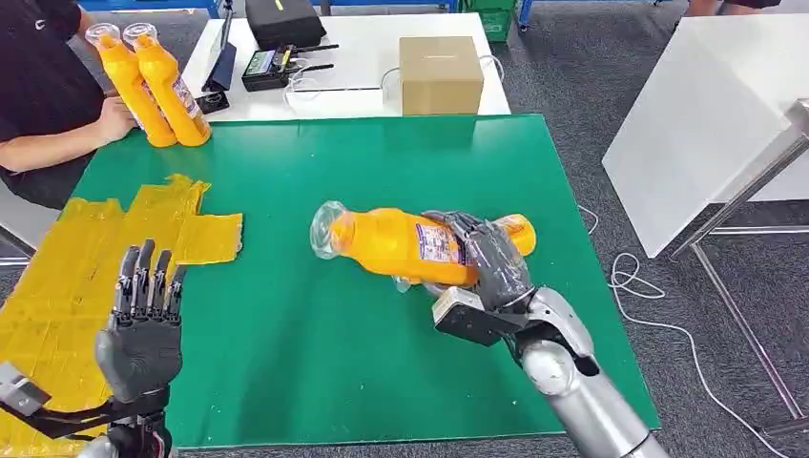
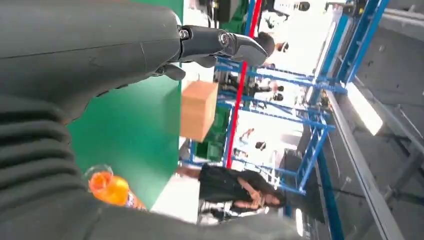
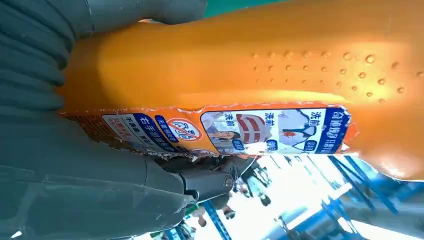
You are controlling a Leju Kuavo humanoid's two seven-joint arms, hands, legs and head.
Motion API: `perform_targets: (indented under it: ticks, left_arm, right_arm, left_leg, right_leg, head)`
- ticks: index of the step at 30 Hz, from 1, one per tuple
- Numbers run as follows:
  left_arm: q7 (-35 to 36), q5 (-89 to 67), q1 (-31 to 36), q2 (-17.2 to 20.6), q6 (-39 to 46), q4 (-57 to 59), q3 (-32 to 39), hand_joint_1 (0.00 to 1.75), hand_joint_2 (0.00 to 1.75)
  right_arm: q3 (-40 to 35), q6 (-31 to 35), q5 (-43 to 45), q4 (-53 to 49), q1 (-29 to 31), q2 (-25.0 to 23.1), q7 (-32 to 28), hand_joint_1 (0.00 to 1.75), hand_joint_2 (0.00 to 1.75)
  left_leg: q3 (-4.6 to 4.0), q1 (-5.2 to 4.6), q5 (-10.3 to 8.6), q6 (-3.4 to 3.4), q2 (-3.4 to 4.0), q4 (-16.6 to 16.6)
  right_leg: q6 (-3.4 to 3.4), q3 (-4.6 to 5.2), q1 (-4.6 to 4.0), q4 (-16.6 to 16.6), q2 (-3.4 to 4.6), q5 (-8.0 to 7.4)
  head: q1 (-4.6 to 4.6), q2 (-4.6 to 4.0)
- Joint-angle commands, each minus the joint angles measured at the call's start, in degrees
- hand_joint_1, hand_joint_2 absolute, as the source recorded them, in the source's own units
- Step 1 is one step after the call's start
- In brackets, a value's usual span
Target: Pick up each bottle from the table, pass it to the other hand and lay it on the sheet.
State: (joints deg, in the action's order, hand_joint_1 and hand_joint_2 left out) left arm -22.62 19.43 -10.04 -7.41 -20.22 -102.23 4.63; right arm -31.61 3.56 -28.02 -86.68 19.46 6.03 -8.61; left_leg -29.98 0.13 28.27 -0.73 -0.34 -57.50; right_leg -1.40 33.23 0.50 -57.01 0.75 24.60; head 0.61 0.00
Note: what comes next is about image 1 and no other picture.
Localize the green plastic crate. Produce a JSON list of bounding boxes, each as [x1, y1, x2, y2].
[[463, 0, 520, 43]]

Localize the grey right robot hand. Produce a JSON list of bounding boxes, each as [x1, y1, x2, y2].
[[422, 210, 535, 312]]

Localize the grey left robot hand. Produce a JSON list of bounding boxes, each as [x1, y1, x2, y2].
[[95, 239, 186, 405]]

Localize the pale seat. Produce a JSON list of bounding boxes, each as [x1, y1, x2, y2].
[[0, 179, 61, 267]]

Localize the green table mat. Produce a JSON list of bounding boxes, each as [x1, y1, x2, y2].
[[74, 114, 662, 450]]

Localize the white table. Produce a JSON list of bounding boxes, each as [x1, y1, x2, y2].
[[179, 12, 512, 122]]

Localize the black bag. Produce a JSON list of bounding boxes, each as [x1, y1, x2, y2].
[[244, 0, 328, 51]]

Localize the brown cardboard box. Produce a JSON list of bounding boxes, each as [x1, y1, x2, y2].
[[398, 35, 486, 117]]

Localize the standing person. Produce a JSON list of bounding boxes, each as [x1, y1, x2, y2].
[[685, 0, 781, 18]]

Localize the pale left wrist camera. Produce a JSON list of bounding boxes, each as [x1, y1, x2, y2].
[[0, 361, 52, 419]]

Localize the orange drink bottle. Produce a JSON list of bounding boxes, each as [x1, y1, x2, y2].
[[123, 23, 212, 148], [85, 23, 178, 149], [309, 200, 482, 289], [391, 213, 538, 299]]

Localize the dark tablet on stand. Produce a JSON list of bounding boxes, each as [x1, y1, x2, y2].
[[201, 0, 239, 94]]

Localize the white cable on table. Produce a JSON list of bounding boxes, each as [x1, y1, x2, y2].
[[282, 53, 507, 110]]

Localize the person's hand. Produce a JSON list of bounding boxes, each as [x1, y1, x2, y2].
[[94, 94, 139, 145]]

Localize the white floor cable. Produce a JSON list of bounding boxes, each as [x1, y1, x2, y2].
[[578, 203, 795, 458]]

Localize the white slanted panel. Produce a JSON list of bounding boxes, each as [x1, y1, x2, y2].
[[601, 12, 809, 260]]

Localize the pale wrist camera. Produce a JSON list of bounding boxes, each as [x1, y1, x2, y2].
[[431, 285, 529, 347], [0, 361, 52, 419]]

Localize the black remote controller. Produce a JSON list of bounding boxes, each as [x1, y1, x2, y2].
[[240, 42, 340, 93]]

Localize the black phone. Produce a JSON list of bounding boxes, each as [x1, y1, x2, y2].
[[194, 91, 231, 115]]

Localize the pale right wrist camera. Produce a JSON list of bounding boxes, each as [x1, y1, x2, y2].
[[431, 285, 529, 347]]

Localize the blue metal frame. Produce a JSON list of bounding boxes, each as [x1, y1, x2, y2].
[[78, 0, 537, 31]]

